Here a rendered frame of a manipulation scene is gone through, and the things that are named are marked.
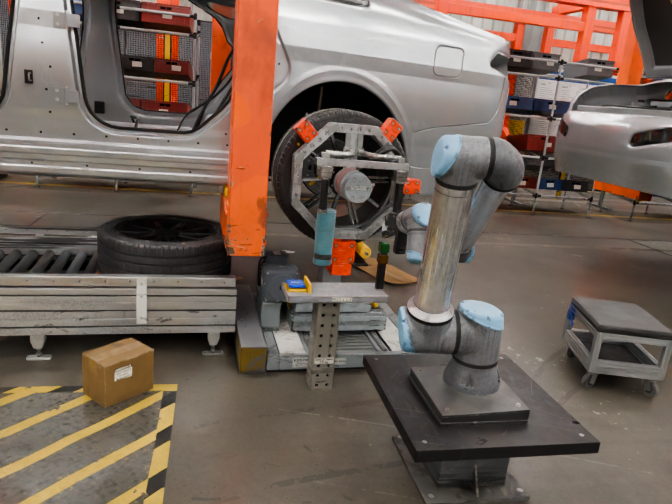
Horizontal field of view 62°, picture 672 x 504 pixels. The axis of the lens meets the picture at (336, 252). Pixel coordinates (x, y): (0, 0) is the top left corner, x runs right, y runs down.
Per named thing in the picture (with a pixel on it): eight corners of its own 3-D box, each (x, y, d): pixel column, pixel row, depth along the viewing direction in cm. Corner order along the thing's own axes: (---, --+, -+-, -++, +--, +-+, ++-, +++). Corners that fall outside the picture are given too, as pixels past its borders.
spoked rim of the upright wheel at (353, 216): (266, 183, 284) (340, 238, 302) (272, 192, 262) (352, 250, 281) (325, 103, 280) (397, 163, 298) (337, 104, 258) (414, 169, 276)
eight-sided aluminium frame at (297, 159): (392, 237, 282) (406, 128, 267) (397, 241, 276) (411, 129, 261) (286, 234, 268) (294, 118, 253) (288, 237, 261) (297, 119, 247)
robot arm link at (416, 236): (440, 262, 198) (441, 228, 200) (408, 261, 197) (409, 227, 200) (434, 266, 207) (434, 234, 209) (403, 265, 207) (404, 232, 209)
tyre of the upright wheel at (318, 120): (244, 187, 282) (342, 257, 306) (249, 195, 260) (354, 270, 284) (323, 80, 276) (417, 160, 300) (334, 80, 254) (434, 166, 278)
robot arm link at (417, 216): (415, 226, 198) (415, 198, 199) (399, 232, 209) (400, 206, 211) (438, 229, 201) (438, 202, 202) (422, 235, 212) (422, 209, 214)
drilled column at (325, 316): (327, 378, 254) (335, 291, 243) (332, 389, 245) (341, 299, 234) (305, 378, 252) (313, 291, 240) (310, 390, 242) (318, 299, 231)
